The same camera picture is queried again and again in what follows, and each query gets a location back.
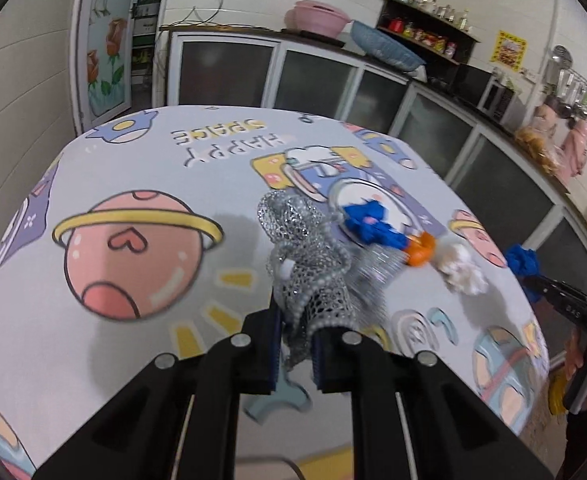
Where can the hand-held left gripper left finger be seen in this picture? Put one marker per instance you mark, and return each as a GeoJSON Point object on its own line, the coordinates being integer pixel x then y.
{"type": "Point", "coordinates": [273, 345]}

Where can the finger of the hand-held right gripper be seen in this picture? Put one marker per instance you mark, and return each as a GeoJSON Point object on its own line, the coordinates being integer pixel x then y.
{"type": "Point", "coordinates": [543, 290]}

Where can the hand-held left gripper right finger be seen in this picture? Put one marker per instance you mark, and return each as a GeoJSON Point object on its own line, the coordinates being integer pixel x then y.
{"type": "Point", "coordinates": [318, 355]}

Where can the blue wrapper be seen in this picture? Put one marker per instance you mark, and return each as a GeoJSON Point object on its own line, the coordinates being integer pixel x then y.
{"type": "Point", "coordinates": [373, 227]}
{"type": "Point", "coordinates": [521, 262]}

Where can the silver mesh cloth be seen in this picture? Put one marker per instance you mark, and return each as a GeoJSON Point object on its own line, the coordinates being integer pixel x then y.
{"type": "Point", "coordinates": [308, 270]}

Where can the yellow bag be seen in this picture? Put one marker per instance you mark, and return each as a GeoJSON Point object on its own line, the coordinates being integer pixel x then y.
{"type": "Point", "coordinates": [557, 392]}

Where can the white crumpled tissue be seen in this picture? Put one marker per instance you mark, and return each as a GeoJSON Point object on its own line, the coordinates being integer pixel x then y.
{"type": "Point", "coordinates": [461, 267]}

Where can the orange wrapper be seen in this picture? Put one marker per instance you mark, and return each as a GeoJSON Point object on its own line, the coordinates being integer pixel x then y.
{"type": "Point", "coordinates": [420, 250]}

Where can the bag of oranges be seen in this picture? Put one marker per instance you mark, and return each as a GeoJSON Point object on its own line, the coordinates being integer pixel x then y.
{"type": "Point", "coordinates": [541, 152]}

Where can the pink thermos bottle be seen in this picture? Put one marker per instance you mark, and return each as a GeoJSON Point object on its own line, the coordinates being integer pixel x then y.
{"type": "Point", "coordinates": [576, 147]}

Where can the microwave oven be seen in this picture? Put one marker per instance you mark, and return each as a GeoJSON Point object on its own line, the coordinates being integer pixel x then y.
{"type": "Point", "coordinates": [496, 100]}

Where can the row of hanging utensils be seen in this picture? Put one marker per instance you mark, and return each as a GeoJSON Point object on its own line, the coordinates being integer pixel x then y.
{"type": "Point", "coordinates": [576, 90]}

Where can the cartoon printed tablecloth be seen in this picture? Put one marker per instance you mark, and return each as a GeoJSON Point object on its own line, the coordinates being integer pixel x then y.
{"type": "Point", "coordinates": [123, 170]}

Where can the kitchen counter cabinet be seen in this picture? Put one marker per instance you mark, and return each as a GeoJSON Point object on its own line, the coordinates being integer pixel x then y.
{"type": "Point", "coordinates": [323, 80]}

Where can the dark spice rack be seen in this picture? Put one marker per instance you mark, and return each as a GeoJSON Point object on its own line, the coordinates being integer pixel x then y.
{"type": "Point", "coordinates": [423, 35]}

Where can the blue plastic basket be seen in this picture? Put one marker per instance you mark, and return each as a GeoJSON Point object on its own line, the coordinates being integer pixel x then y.
{"type": "Point", "coordinates": [386, 45]}

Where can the pink cooking pot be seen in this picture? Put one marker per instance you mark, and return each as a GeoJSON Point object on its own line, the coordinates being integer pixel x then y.
{"type": "Point", "coordinates": [318, 17]}

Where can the floral glass door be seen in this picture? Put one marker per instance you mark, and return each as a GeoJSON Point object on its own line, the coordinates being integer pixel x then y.
{"type": "Point", "coordinates": [105, 60]}

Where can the yellow wall poster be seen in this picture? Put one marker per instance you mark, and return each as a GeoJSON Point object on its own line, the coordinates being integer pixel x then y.
{"type": "Point", "coordinates": [511, 49]}

